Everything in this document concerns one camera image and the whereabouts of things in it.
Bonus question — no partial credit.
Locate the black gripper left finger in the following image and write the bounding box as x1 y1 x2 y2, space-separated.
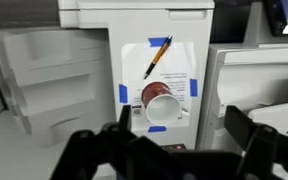
119 105 132 130

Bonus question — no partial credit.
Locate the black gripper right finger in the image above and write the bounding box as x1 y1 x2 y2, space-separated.
224 105 258 151

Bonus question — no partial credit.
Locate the red mug white inside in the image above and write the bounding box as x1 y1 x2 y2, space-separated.
141 82 190 126

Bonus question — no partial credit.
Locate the blue tape strip bottom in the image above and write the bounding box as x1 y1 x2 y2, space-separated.
148 126 167 133

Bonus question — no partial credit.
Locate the blue tape strip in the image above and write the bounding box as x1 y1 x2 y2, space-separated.
148 37 172 47
119 84 128 103
148 126 167 133
190 79 198 97

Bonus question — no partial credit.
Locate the blue tape strip left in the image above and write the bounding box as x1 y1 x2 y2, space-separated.
119 84 128 103

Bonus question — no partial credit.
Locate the blue tape strip right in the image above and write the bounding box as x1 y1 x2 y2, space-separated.
190 79 198 97

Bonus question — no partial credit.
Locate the white paper sheet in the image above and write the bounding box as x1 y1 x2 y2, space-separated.
121 42 196 129

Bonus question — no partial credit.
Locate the white office printer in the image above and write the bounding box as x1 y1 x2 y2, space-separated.
57 0 214 149

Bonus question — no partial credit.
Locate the orange and black pen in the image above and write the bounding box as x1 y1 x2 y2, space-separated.
144 35 173 80

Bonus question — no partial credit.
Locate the blue tape strip top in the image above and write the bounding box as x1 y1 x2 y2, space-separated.
148 37 172 47

